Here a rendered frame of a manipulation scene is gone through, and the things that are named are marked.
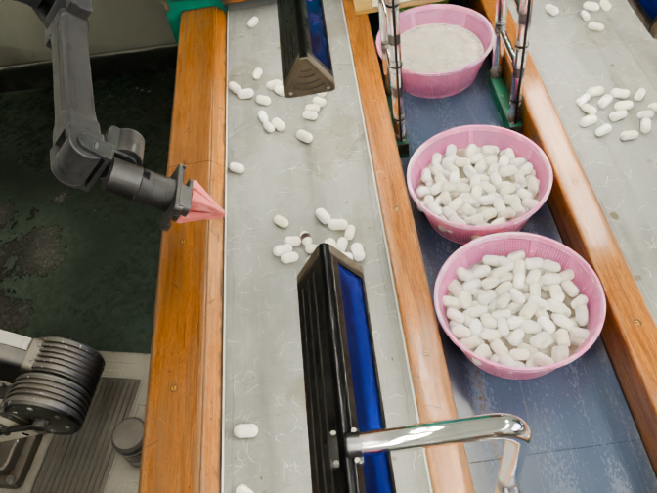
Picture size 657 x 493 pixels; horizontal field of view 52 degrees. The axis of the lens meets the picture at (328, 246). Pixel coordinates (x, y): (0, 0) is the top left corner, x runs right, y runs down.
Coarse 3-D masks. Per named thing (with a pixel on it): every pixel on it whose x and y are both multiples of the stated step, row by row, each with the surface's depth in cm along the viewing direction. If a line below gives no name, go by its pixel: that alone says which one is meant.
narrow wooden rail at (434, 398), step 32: (352, 0) 168; (352, 32) 159; (384, 96) 144; (384, 128) 137; (384, 160) 132; (384, 192) 126; (384, 224) 122; (416, 256) 116; (416, 288) 112; (416, 320) 108; (416, 352) 105; (416, 384) 101; (448, 384) 101; (448, 416) 98; (448, 448) 95; (448, 480) 92
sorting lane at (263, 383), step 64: (256, 64) 161; (256, 128) 146; (320, 128) 144; (256, 192) 134; (320, 192) 132; (256, 256) 124; (384, 256) 120; (256, 320) 115; (384, 320) 112; (256, 384) 108; (384, 384) 105; (256, 448) 101
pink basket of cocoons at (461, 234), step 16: (464, 128) 134; (480, 128) 134; (496, 128) 133; (432, 144) 134; (448, 144) 135; (464, 144) 136; (496, 144) 134; (512, 144) 132; (528, 144) 130; (416, 160) 132; (528, 160) 131; (544, 160) 126; (416, 176) 132; (544, 176) 126; (544, 192) 123; (432, 224) 128; (448, 224) 120; (512, 224) 118; (464, 240) 125
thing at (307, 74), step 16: (288, 0) 111; (304, 0) 109; (320, 0) 116; (288, 16) 108; (304, 16) 105; (320, 16) 112; (288, 32) 106; (304, 32) 102; (320, 32) 108; (288, 48) 105; (304, 48) 99; (320, 48) 105; (288, 64) 102; (304, 64) 99; (320, 64) 101; (288, 80) 101; (304, 80) 101; (320, 80) 102; (288, 96) 103
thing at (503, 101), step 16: (512, 0) 126; (528, 0) 118; (496, 16) 139; (528, 16) 121; (496, 32) 141; (528, 32) 124; (496, 48) 144; (512, 48) 135; (496, 64) 147; (512, 64) 132; (496, 80) 150; (512, 80) 133; (496, 96) 149; (512, 96) 136; (512, 112) 139; (512, 128) 140
